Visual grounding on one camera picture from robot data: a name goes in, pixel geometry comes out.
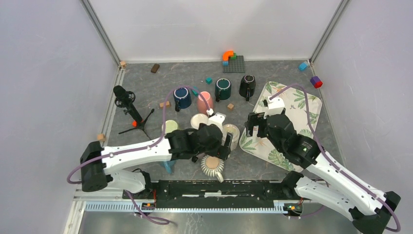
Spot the light blue block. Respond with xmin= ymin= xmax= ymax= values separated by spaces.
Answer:
xmin=298 ymin=61 xmax=310 ymax=71

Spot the orange curved lego piece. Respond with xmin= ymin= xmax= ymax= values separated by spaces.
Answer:
xmin=222 ymin=50 xmax=234 ymax=61

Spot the wooden cube by rail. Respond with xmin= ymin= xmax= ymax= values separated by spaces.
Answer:
xmin=96 ymin=134 xmax=106 ymax=142

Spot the navy blue mug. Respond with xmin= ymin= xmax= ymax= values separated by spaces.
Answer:
xmin=173 ymin=87 xmax=192 ymax=112

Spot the brown block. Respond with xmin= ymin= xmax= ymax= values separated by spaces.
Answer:
xmin=150 ymin=63 xmax=160 ymax=74

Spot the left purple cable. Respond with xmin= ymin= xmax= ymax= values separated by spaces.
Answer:
xmin=67 ymin=85 xmax=212 ymax=226

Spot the pink mug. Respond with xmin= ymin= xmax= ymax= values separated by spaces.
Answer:
xmin=197 ymin=91 xmax=214 ymax=114

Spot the purple and red block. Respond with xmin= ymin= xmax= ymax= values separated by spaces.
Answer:
xmin=310 ymin=76 xmax=323 ymax=89

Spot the grey lego baseplate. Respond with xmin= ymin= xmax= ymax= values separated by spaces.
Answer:
xmin=223 ymin=56 xmax=245 ymax=73

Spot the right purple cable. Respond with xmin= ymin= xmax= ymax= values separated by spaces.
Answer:
xmin=269 ymin=83 xmax=402 ymax=233

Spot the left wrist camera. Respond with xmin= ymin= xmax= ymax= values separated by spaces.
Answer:
xmin=206 ymin=108 xmax=226 ymax=131

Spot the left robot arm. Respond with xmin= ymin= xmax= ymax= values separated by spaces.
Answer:
xmin=80 ymin=124 xmax=233 ymax=199

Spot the floral leaf tray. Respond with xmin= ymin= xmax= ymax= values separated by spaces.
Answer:
xmin=239 ymin=81 xmax=322 ymax=172

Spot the cream white mug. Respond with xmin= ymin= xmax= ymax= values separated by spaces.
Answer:
xmin=190 ymin=113 xmax=208 ymax=130

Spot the teal cube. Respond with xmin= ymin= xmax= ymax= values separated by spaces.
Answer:
xmin=206 ymin=77 xmax=213 ymax=84

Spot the purple cable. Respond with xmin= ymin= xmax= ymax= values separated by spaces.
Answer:
xmin=269 ymin=83 xmax=402 ymax=233
xmin=67 ymin=85 xmax=212 ymax=226

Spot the dark green mug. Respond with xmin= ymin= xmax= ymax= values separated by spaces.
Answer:
xmin=214 ymin=78 xmax=232 ymax=102

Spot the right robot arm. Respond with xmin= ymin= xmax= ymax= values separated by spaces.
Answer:
xmin=245 ymin=112 xmax=401 ymax=234

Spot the light green mug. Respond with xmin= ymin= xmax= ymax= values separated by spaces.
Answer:
xmin=162 ymin=119 xmax=179 ymax=134

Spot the light blue mug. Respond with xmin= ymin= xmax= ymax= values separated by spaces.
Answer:
xmin=162 ymin=161 xmax=175 ymax=175

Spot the wooden block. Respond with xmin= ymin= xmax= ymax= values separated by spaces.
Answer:
xmin=159 ymin=101 xmax=171 ymax=108

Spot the white floral mug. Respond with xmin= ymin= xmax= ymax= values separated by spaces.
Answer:
xmin=222 ymin=124 xmax=240 ymax=151

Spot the white ribbed mug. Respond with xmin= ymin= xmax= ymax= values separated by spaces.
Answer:
xmin=201 ymin=156 xmax=225 ymax=183

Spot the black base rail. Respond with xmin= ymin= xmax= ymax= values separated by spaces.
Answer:
xmin=132 ymin=180 xmax=301 ymax=209

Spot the black mug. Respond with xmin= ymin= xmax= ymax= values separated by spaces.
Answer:
xmin=239 ymin=74 xmax=256 ymax=101

